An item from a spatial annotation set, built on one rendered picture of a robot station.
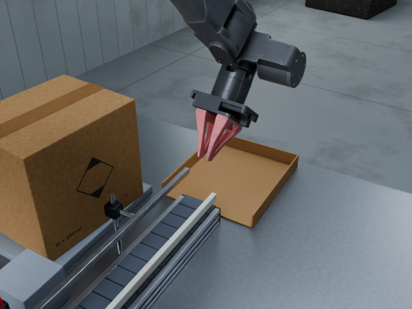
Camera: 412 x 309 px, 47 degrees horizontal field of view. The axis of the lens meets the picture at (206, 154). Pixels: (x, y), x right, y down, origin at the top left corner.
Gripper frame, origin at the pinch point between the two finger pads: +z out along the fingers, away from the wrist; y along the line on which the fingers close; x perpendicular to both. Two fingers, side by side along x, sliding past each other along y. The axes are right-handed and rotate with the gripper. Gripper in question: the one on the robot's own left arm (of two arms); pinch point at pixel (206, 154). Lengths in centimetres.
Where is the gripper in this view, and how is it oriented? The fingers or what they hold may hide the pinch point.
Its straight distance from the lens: 77.6
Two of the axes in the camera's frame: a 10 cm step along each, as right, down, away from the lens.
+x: 4.2, 1.7, 8.9
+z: -3.6, 9.3, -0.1
